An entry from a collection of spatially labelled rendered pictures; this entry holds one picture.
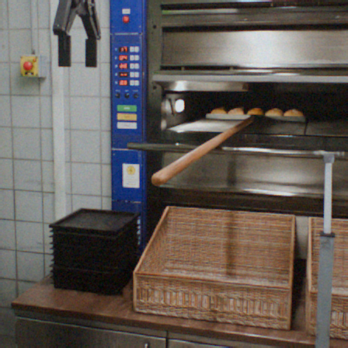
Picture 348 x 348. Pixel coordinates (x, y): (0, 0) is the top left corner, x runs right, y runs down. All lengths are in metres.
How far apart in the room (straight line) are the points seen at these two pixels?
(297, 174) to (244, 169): 0.22
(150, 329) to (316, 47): 1.25
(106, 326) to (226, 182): 0.76
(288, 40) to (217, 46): 0.29
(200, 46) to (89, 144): 0.68
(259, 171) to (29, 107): 1.11
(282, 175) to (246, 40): 0.58
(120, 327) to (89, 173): 0.78
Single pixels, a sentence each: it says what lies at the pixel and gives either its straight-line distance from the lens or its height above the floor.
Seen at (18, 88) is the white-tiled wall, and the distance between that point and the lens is 2.54.
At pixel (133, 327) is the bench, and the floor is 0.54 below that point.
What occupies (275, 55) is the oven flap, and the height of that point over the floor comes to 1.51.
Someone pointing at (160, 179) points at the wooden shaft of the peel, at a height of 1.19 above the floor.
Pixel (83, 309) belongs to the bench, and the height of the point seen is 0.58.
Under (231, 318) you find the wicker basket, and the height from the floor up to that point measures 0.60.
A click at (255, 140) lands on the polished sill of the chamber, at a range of 2.18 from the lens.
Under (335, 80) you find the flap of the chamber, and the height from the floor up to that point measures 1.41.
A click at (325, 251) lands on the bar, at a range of 1.63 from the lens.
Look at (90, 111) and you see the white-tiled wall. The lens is 2.37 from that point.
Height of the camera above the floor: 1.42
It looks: 7 degrees down
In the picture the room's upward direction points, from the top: straight up
